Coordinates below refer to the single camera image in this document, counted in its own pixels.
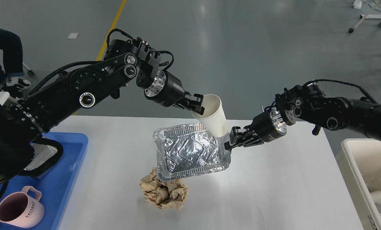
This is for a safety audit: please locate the beige plastic bin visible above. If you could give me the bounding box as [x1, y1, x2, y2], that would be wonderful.
[335, 139, 381, 230]

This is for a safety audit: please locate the aluminium foil tray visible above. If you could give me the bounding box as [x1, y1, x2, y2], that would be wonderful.
[153, 123, 231, 181]

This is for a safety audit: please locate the white paper cup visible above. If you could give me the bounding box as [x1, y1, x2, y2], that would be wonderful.
[192, 94, 228, 137]

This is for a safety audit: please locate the pink ribbed mug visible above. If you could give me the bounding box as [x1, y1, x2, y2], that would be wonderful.
[0, 186, 45, 229]

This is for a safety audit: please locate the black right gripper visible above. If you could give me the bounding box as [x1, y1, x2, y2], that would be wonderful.
[224, 109, 287, 150]

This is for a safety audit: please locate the seated person in black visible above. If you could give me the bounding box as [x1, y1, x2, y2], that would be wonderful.
[0, 28, 31, 101]

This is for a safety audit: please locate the brown paper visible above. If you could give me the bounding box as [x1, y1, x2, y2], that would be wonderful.
[140, 167, 189, 210]

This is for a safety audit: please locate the white paper scrap on floor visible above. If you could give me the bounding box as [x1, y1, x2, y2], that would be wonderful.
[67, 33, 79, 39]

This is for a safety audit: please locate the stainless steel rectangular container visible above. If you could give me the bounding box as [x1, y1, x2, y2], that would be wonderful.
[20, 141, 64, 180]

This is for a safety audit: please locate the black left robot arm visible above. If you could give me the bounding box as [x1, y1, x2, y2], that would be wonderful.
[0, 28, 205, 197]

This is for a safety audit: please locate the blue plastic tray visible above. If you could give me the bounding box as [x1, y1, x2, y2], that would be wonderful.
[2, 132, 88, 230]

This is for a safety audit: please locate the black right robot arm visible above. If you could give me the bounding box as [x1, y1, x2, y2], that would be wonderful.
[224, 80, 381, 150]

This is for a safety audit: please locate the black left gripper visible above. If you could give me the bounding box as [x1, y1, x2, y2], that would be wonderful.
[144, 70, 205, 115]

